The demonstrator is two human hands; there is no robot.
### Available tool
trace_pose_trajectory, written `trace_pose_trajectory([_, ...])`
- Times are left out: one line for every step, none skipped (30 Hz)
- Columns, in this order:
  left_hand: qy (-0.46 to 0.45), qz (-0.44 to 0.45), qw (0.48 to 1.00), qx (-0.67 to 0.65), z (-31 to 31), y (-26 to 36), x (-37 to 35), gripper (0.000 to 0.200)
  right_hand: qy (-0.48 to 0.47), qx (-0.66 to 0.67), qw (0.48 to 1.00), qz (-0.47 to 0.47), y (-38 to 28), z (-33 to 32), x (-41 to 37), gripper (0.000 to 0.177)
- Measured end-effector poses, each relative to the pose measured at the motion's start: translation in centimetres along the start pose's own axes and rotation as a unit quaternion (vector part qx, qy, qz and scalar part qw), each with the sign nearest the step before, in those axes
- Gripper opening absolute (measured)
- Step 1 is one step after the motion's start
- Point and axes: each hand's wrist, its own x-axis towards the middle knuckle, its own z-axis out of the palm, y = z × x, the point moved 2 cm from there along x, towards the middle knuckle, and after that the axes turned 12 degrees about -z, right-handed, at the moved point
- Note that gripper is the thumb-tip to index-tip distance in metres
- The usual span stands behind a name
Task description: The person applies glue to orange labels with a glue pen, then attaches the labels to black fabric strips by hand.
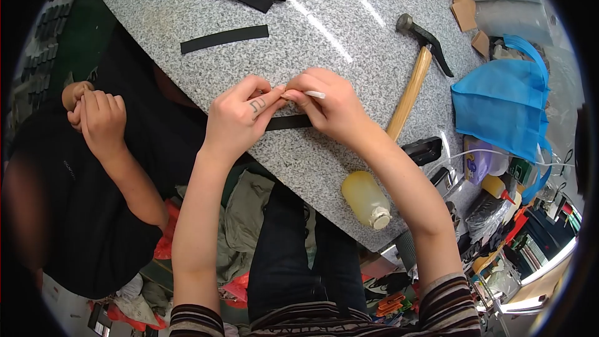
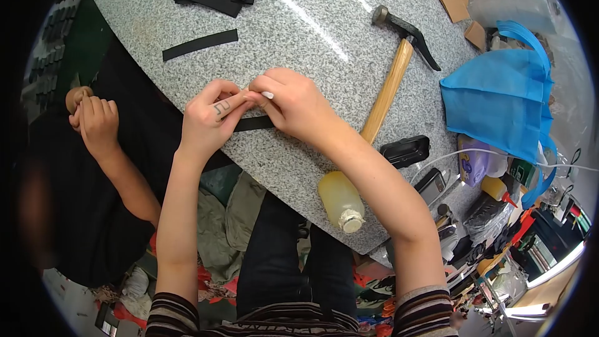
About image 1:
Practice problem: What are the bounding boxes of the blue fabric bag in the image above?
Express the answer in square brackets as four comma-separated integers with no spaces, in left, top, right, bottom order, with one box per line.
[450,34,554,205]

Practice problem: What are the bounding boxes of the person's right hand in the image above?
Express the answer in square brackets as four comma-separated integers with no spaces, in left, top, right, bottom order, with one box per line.
[282,67,375,148]

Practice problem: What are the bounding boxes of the yellow bottle with red nozzle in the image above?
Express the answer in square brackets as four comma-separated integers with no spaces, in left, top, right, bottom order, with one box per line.
[481,174,517,206]

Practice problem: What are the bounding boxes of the person's left thumb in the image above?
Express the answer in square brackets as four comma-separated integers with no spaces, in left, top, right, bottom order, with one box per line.
[225,126,258,156]

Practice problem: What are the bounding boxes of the person's body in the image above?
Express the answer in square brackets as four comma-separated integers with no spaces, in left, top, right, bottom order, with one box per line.
[168,272,483,337]

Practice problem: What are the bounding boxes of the person's right fingers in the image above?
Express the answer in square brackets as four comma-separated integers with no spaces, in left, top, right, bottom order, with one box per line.
[282,67,338,122]

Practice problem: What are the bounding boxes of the black strip with white backing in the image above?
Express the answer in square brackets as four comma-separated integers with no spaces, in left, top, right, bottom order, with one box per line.
[264,90,326,132]

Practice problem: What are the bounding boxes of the grey green cloth heap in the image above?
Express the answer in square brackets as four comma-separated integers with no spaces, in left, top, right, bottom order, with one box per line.
[175,168,319,286]

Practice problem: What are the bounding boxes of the white plastic bags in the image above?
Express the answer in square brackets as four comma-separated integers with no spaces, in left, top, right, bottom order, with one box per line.
[456,0,555,47]

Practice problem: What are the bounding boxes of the black rectangular device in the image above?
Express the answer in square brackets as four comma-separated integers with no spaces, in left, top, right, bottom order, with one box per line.
[401,136,443,167]

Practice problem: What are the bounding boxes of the person's left middle finger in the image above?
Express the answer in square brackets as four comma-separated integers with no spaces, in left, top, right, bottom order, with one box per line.
[234,74,273,104]

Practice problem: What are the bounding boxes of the purple and white packet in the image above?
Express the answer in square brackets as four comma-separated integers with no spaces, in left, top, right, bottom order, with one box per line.
[463,135,510,186]

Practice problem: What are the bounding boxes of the yellowish plastic glue bottle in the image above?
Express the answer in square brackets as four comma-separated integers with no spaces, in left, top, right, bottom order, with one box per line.
[341,170,393,231]

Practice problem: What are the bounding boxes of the short black strip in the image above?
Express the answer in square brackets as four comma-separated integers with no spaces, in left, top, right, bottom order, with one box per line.
[180,24,270,55]

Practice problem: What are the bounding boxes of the person's legs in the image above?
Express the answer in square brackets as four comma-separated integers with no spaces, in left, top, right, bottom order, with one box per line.
[246,183,368,324]

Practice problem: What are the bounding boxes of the wooden handled hammer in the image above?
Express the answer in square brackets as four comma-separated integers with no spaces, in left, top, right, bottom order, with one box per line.
[385,13,455,143]

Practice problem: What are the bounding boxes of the person's left hand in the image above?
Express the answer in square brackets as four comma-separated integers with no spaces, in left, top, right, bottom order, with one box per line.
[202,74,287,156]

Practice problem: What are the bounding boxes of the person's left index finger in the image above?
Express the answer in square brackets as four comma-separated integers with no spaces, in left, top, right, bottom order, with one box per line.
[248,85,287,122]

